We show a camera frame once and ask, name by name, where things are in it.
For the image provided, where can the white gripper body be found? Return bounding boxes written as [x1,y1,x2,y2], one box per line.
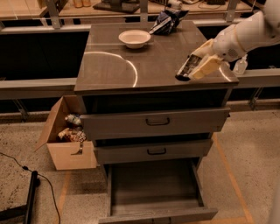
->
[213,24,246,62]

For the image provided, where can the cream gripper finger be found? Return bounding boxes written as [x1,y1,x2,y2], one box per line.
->
[190,55,223,80]
[187,38,214,63]

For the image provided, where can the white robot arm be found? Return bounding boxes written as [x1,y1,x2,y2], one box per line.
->
[178,0,280,80]

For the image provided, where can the grey drawer cabinet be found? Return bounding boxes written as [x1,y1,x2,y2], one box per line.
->
[73,20,240,224]

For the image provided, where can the grey top drawer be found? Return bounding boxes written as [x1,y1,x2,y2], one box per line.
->
[80,107,230,140]

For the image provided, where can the grey drawer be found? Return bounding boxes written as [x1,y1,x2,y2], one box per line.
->
[98,158,218,224]
[94,139,213,165]
[80,107,230,140]

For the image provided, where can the grey middle drawer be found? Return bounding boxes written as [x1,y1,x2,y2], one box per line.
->
[94,139,213,165]

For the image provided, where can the grey bottom drawer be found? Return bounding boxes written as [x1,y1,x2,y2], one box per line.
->
[98,158,218,224]

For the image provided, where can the clear sanitizer bottle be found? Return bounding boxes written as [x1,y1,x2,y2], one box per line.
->
[233,55,248,75]

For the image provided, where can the white paper bowl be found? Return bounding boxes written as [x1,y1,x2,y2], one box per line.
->
[118,30,151,49]

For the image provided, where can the white packet in box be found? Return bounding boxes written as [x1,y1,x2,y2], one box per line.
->
[65,114,81,126]

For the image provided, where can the crumpled snack bag in box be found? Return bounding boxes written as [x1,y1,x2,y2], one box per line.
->
[58,127,87,143]

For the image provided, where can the cardboard box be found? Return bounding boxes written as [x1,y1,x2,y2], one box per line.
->
[35,95,97,170]

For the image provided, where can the black stand leg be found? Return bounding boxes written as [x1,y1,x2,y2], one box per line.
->
[0,171,40,224]

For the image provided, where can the black floor cable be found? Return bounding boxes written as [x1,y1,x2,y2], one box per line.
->
[0,151,61,224]

